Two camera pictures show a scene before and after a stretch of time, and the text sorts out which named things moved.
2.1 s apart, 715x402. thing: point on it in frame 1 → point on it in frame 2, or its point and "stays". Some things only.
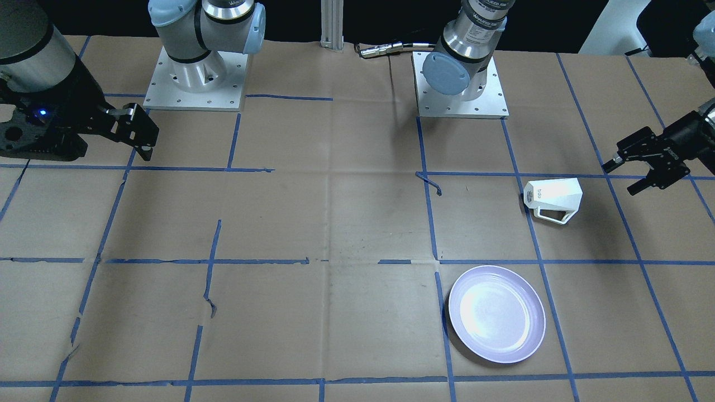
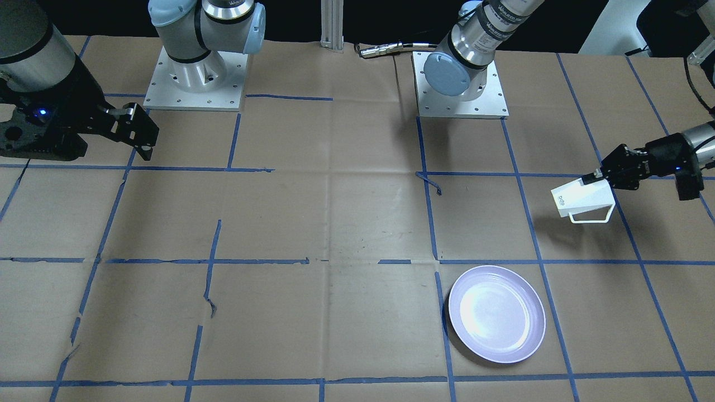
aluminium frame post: (332, 24) stays
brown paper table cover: (307, 249) stays
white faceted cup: (564, 195) → (575, 197)
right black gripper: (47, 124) stays
